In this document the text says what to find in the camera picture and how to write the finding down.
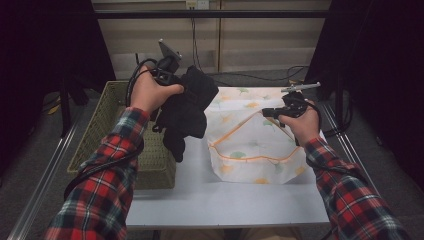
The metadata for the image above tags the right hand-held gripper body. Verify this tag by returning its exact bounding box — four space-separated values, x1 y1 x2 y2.
280 82 322 119

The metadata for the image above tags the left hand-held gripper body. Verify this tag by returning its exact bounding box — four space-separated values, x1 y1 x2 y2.
151 39 183 86

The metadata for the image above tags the white leaf-print zip bag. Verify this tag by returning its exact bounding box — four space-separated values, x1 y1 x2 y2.
203 87 308 185

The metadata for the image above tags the black cloth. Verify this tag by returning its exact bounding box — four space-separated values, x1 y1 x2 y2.
151 65 220 164

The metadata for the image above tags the green woven basket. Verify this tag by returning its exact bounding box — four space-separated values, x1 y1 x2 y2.
67 79 178 191

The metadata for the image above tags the person's right hand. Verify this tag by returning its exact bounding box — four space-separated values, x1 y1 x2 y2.
278 99 321 148

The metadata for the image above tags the person's left hand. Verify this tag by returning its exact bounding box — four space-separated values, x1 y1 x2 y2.
129 64 185 116

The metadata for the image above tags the black metal stand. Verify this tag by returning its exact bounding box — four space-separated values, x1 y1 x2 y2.
59 76 90 138
334 71 345 129

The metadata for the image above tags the black horizontal bar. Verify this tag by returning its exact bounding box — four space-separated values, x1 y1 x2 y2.
94 9 331 20

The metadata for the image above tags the dark curtain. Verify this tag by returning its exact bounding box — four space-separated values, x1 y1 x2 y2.
304 0 424 191
0 0 116 174

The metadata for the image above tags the right hand-held gripper cable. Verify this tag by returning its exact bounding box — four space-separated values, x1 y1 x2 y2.
306 101 323 132

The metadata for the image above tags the hand-held gripper cable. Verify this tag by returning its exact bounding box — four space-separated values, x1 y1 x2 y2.
63 58 158 201
306 101 323 132

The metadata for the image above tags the left hand-held gripper cable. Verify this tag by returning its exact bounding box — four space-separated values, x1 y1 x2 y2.
63 58 158 201

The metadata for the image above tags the black wall cable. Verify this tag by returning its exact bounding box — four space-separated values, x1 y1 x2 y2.
190 17 308 88

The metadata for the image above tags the black cable bundle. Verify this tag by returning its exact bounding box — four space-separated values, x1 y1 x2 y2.
324 96 355 138

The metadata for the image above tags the metal floor rail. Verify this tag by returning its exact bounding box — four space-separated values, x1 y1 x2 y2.
321 103 406 240
6 106 88 240

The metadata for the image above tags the white wall socket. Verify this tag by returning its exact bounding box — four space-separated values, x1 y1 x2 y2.
185 0 210 10

